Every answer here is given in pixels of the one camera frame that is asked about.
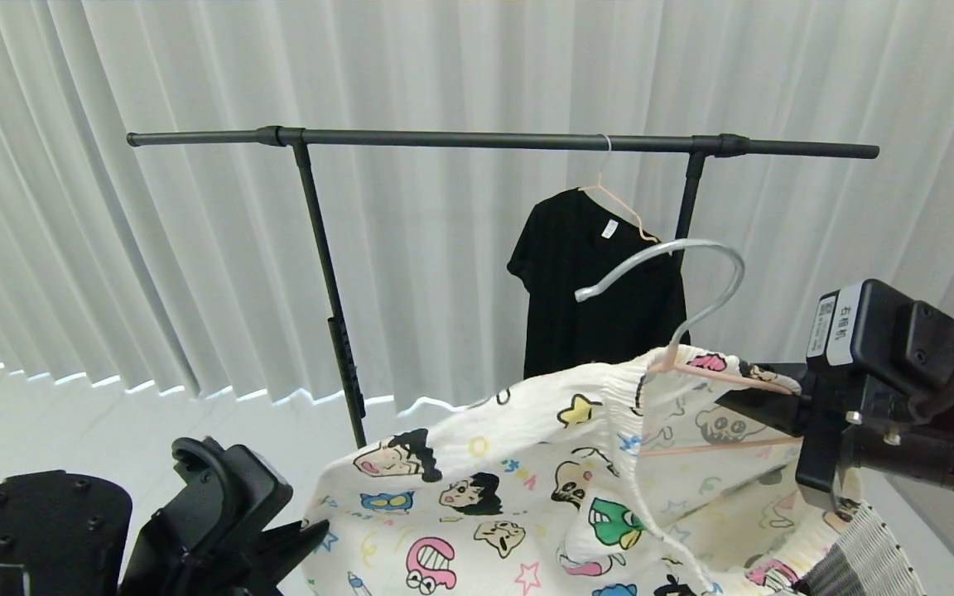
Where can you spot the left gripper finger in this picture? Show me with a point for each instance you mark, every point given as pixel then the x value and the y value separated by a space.
pixel 295 542

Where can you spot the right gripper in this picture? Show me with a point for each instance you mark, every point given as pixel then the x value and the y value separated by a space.
pixel 924 455

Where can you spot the cream printed garment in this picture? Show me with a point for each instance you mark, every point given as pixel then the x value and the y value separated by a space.
pixel 527 439

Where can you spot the pink clothes hanger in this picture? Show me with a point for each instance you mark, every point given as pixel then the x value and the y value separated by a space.
pixel 717 306
pixel 622 207

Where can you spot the black garment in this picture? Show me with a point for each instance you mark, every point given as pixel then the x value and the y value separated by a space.
pixel 585 306

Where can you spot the white laundry basket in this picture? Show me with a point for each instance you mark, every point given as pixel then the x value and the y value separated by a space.
pixel 866 555

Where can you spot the black clothes rack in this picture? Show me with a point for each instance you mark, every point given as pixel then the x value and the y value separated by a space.
pixel 485 139

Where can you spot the white curtain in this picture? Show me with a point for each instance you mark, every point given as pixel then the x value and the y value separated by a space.
pixel 195 248

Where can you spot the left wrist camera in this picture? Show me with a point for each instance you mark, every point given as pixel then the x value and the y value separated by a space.
pixel 195 538

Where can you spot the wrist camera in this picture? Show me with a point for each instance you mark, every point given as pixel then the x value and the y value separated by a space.
pixel 883 331
pixel 195 538

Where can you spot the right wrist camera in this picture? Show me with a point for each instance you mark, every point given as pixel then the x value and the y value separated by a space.
pixel 883 331

